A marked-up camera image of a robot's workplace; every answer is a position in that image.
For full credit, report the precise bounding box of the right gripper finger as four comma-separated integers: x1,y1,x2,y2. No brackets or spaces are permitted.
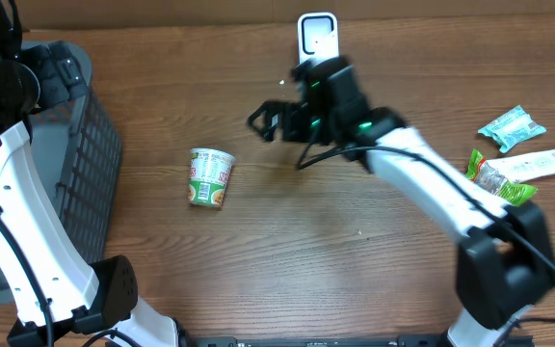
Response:
247,108,280,142
259,99,301,114

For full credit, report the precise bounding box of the instant noodle cup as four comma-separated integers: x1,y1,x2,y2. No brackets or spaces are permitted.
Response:
188,147,235,208

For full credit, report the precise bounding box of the green snack bag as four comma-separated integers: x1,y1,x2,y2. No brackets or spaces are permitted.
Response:
465,149,538,206

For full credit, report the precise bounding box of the teal snack packet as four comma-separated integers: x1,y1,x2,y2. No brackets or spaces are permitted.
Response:
478,105,547,154

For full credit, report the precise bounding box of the white conditioner tube gold cap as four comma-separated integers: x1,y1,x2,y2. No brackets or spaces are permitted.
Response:
487,149,555,183

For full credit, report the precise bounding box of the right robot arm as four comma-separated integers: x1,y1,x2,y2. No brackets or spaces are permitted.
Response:
248,57,555,346

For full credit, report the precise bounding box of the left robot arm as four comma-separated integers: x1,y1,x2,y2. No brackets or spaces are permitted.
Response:
0,1,189,346

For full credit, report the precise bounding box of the white barcode scanner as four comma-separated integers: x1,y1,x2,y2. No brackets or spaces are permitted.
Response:
297,12,339,65

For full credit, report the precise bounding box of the grey plastic shopping basket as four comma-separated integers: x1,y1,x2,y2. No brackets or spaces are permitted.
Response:
0,42,122,304

